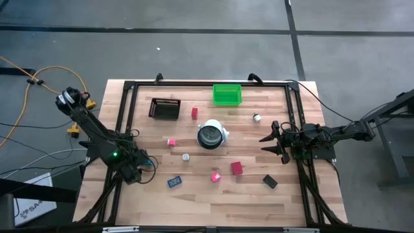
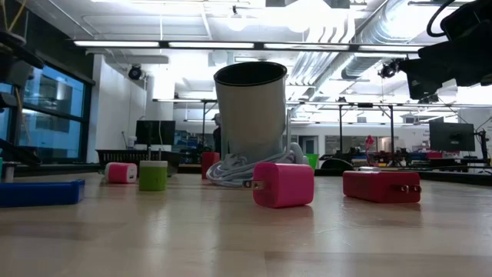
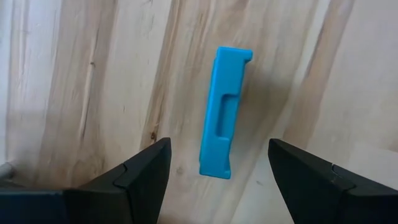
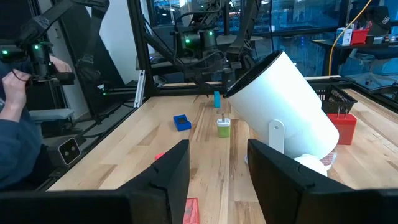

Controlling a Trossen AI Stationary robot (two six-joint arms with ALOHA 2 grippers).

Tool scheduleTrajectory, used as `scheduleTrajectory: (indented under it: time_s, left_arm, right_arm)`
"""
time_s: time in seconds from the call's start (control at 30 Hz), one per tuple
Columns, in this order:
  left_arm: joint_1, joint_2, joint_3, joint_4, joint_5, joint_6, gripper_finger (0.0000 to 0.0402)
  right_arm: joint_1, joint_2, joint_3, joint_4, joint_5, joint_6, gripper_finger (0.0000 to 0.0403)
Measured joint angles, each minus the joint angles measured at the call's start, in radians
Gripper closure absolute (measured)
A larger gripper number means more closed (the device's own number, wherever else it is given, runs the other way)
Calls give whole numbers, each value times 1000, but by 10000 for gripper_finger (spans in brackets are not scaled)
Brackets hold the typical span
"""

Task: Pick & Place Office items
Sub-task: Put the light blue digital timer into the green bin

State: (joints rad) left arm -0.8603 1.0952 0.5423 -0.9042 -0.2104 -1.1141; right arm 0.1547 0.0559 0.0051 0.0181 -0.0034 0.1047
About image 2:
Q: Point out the green and white charger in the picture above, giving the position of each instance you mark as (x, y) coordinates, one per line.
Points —
(153, 177)

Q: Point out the round pendant lamp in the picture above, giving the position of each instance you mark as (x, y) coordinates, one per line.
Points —
(236, 22)

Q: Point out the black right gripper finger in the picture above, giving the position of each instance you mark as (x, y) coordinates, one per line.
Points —
(423, 77)

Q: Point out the red hanging object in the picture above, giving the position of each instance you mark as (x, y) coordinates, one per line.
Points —
(369, 142)

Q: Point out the black plastic basket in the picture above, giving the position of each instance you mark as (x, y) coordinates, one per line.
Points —
(115, 155)

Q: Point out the black computer monitor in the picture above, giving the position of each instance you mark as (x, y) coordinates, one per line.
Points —
(452, 136)
(155, 132)

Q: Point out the long light strip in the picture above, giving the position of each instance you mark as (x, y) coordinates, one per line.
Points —
(211, 45)

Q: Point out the black dome camera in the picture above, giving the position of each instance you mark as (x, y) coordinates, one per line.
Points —
(135, 72)

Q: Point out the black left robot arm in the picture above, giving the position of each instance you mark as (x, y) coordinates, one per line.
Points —
(17, 50)

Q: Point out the grey metal post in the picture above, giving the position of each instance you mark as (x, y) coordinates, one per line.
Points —
(8, 173)

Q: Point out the pink charger with white label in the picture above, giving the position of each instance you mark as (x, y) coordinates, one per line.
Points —
(286, 184)

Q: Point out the green plastic basket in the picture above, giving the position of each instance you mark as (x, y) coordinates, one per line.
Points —
(313, 161)

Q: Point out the pink and white charger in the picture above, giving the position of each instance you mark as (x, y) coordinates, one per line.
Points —
(121, 173)

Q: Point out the black camera on mount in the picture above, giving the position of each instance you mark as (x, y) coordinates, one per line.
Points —
(388, 69)

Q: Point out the dark red wide charger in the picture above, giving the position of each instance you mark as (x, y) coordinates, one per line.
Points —
(378, 187)

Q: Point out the white bottle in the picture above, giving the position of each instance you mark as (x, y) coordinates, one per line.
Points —
(131, 142)

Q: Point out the black metal rack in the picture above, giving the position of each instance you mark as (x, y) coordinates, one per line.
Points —
(391, 127)

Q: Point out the small red charger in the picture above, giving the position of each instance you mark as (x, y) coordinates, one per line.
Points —
(209, 163)

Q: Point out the white round container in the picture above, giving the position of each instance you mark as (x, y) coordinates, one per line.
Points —
(250, 115)

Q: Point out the blue rectangular box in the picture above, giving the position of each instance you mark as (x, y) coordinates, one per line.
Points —
(38, 193)

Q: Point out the silver ceiling duct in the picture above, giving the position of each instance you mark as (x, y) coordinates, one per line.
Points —
(369, 57)

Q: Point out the large window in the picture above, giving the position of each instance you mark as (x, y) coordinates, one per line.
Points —
(57, 92)

